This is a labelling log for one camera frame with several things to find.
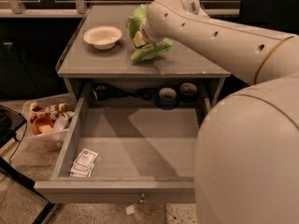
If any clear plastic bin with items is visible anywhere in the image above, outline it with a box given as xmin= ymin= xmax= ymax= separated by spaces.
xmin=22 ymin=94 xmax=75 ymax=153

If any small white tag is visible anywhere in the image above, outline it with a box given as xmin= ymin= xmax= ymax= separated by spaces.
xmin=125 ymin=205 xmax=135 ymax=215

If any white paper packets stack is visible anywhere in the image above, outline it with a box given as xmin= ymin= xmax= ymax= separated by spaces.
xmin=70 ymin=148 xmax=98 ymax=177

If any grey open top drawer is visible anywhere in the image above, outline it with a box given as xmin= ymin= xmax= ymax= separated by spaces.
xmin=34 ymin=81 xmax=213 ymax=204

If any black office chair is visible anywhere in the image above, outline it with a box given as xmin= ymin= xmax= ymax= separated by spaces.
xmin=239 ymin=0 xmax=299 ymax=34

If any black cable bundle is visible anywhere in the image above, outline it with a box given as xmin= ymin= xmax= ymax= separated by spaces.
xmin=92 ymin=83 xmax=158 ymax=101

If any grey cabinet counter unit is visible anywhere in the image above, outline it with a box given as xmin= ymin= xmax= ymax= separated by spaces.
xmin=58 ymin=5 xmax=230 ymax=104

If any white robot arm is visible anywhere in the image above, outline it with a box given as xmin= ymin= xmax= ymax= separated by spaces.
xmin=140 ymin=0 xmax=299 ymax=224

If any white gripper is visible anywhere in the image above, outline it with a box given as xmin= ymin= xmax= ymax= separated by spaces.
xmin=133 ymin=20 xmax=162 ymax=48

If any black tape roll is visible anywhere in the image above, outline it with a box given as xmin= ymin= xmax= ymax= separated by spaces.
xmin=179 ymin=82 xmax=199 ymax=104

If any green rice chip bag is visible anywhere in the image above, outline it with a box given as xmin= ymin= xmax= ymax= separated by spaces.
xmin=126 ymin=4 xmax=173 ymax=63

